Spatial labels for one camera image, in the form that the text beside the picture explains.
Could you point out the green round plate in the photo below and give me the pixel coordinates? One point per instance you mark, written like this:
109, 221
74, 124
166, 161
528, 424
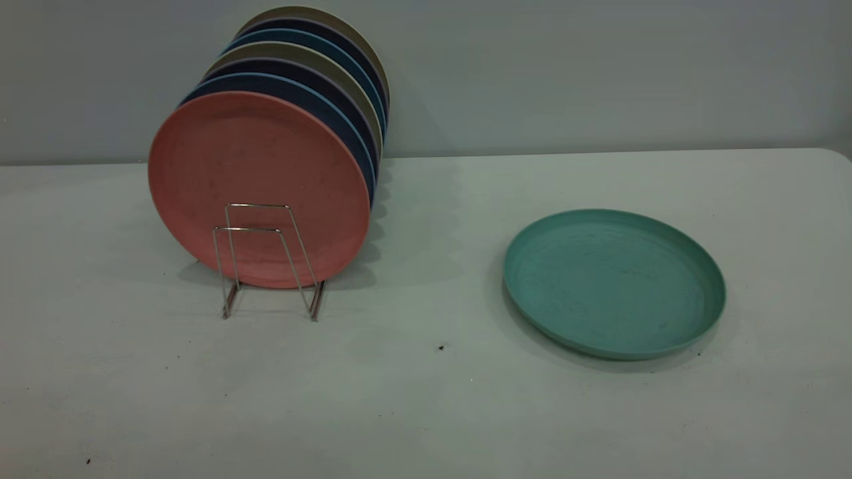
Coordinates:
612, 286

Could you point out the coral pink round plate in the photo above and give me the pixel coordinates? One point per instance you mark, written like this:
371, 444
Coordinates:
253, 166

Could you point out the navy plate with blue rim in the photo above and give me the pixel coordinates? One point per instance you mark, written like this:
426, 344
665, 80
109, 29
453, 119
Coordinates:
283, 84

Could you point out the dark purple round plate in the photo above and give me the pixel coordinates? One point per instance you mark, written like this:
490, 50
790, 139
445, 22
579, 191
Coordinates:
299, 68
321, 28

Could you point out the teal blue round plate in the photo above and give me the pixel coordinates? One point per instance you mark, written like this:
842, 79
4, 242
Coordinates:
313, 40

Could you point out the beige round plate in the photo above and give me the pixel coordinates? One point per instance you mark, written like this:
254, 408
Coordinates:
313, 12
293, 50

